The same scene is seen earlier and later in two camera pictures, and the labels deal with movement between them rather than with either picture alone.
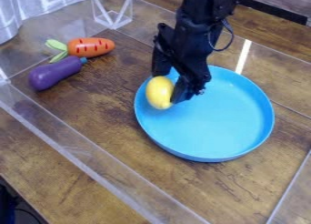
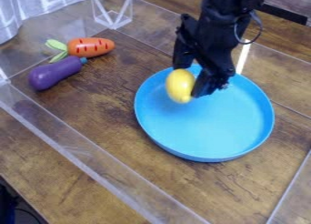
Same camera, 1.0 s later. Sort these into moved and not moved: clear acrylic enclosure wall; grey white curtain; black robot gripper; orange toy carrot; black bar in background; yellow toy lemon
Moved: black robot gripper; yellow toy lemon
Not moved: grey white curtain; clear acrylic enclosure wall; orange toy carrot; black bar in background
